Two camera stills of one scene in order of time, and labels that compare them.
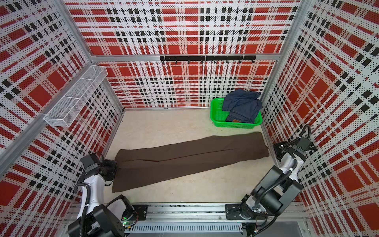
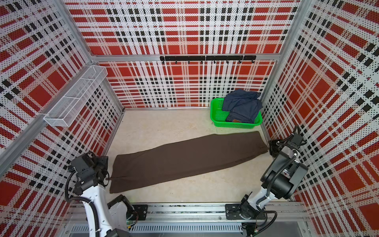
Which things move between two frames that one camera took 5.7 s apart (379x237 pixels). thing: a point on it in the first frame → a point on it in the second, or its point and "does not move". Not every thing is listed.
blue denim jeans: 242,105 does not move
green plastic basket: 218,117 does not move
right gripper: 278,146 → 273,143
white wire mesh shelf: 67,108 does not move
